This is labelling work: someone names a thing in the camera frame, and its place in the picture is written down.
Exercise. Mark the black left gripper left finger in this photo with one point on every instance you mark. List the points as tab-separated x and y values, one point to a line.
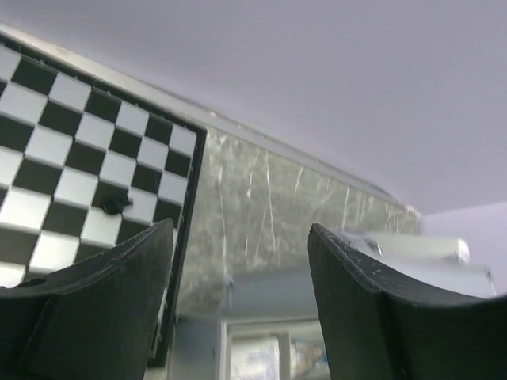
93	320

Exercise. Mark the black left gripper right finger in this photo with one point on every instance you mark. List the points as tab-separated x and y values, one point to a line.
378	323

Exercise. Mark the clear bag of swabs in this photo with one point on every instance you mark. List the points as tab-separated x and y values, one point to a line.
308	358

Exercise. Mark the grey metal first-aid case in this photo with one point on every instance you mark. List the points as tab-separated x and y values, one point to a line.
276	294

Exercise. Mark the white gauze pad packet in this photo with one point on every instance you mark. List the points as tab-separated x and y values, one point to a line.
257	359

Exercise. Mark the grey divided plastic tray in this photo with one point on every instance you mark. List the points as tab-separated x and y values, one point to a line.
283	330

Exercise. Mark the white metronome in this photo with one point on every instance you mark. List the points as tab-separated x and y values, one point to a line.
408	246

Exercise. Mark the black chess piece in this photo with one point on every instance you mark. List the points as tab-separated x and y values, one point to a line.
115	204

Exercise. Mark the black and white chessboard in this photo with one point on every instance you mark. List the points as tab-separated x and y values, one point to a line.
67	141

